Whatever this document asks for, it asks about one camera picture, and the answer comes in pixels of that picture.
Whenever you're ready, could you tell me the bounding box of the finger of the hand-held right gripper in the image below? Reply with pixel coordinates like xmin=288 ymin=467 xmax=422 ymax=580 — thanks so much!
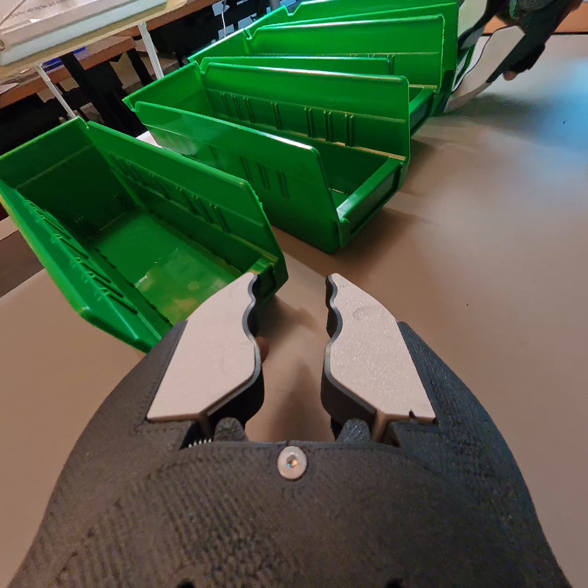
xmin=457 ymin=0 xmax=496 ymax=51
xmin=446 ymin=25 xmax=529 ymax=113

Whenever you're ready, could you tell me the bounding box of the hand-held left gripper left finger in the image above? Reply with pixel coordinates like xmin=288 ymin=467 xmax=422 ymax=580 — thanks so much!
xmin=146 ymin=273 xmax=266 ymax=444

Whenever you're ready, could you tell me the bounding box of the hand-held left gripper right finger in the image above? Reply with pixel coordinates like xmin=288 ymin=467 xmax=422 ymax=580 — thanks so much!
xmin=321 ymin=274 xmax=437 ymax=444

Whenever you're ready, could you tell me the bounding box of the green plastic bin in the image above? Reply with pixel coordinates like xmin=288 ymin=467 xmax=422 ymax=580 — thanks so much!
xmin=255 ymin=0 xmax=478 ymax=116
xmin=0 ymin=117 xmax=289 ymax=353
xmin=123 ymin=62 xmax=410 ymax=254
xmin=188 ymin=15 xmax=445 ymax=137

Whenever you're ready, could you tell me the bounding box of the wood-edged white desk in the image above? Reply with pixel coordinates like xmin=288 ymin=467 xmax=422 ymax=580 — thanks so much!
xmin=482 ymin=17 xmax=588 ymax=36

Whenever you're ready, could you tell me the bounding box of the white stand rod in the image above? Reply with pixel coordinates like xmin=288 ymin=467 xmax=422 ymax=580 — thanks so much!
xmin=36 ymin=64 xmax=76 ymax=120

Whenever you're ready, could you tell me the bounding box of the white stand strut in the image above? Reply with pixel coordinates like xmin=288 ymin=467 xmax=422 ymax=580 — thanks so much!
xmin=138 ymin=21 xmax=164 ymax=80

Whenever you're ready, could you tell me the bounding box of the white page holder bar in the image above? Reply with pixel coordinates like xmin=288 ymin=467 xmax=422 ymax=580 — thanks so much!
xmin=0 ymin=0 xmax=168 ymax=65

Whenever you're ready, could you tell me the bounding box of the printed instruction sheet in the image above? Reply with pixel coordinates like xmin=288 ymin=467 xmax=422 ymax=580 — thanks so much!
xmin=0 ymin=0 xmax=152 ymax=21

